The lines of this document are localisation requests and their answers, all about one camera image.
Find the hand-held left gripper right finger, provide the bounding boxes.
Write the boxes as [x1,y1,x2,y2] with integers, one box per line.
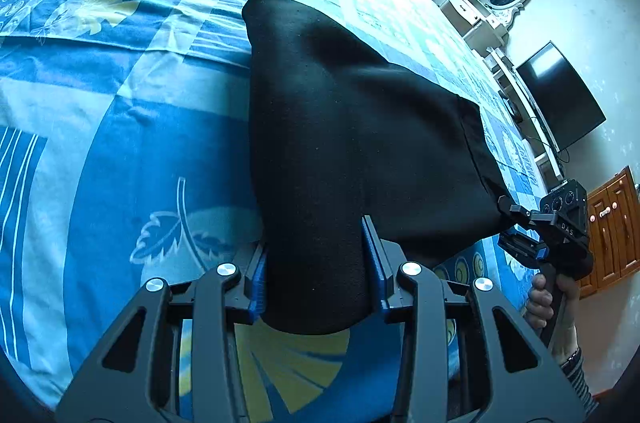
[361,215,586,423]

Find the blue patterned bed sheet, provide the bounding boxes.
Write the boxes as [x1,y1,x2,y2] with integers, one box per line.
[0,0,561,423]

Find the white television stand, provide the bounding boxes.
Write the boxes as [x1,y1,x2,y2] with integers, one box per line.
[482,46,568,184]

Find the person's right hand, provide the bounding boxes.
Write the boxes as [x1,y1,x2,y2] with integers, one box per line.
[524,273,582,361]

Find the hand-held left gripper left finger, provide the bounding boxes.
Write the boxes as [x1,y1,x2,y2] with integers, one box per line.
[55,243,271,423]

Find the white dressing table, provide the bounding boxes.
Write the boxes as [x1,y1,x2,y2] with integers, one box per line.
[425,0,511,49]

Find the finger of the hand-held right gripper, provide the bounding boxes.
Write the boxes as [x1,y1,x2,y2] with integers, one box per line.
[497,233,547,267]
[495,196,556,225]

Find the wooden cabinet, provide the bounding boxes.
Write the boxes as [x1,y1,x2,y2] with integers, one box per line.
[575,166,640,299]

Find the person's right forearm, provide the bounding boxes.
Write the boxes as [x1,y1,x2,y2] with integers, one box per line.
[557,348,601,419]

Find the black flat television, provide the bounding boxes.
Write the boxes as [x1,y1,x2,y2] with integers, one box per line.
[515,40,607,151]

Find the black pants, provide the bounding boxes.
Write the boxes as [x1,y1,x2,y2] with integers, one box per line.
[241,0,516,336]

